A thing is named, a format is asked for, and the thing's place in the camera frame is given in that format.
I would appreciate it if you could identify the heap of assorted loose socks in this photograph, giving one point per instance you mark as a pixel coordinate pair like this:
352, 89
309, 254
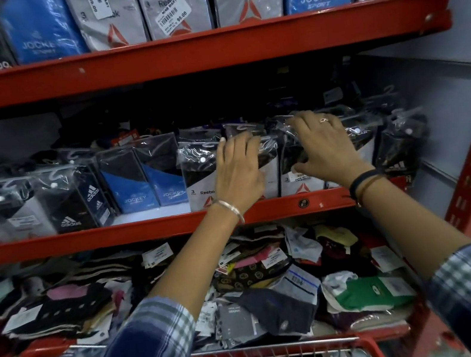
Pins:
79, 299

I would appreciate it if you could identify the person's right forearm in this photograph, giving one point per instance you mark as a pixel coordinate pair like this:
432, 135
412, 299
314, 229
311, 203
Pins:
407, 223

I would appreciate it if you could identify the navy striped-logo sock packet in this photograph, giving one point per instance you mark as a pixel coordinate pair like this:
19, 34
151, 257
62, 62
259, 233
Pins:
95, 194

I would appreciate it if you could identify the grey black sock packet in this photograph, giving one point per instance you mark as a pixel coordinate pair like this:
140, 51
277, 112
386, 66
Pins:
197, 169
363, 142
270, 165
1, 213
289, 148

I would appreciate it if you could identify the pile of dark sock packets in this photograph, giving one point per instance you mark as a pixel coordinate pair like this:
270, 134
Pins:
187, 112

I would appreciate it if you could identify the person's right little finger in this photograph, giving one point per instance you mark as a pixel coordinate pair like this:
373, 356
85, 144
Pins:
340, 125

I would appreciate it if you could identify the person's left hand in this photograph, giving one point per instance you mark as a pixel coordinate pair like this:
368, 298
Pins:
237, 175

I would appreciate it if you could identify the dark grey sock pair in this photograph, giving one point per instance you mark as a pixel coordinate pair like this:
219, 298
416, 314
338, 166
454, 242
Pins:
277, 309

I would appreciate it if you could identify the person's right middle finger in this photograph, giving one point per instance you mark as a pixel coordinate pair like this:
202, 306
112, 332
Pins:
314, 119

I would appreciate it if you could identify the green white sock pair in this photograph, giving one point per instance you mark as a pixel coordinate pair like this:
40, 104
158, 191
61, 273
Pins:
365, 294

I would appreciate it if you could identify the silver bangle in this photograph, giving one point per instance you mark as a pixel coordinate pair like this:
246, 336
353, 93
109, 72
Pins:
232, 207

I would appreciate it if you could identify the person's left little finger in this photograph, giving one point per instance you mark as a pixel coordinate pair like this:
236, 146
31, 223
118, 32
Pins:
222, 149

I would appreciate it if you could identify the person's right hand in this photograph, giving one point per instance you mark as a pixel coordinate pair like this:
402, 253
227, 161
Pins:
333, 152

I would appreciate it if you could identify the black wristband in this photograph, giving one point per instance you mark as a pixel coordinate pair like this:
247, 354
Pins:
360, 179

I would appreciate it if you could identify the person's left forearm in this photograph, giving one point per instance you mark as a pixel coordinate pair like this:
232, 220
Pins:
195, 260

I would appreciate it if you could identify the person's left middle finger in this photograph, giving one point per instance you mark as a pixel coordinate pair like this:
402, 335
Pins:
244, 142

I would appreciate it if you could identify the black striped-logo sock packet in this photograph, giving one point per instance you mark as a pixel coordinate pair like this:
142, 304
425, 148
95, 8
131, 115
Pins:
62, 202

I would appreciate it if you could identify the person's right thumb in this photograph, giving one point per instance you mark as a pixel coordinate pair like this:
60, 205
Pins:
302, 169

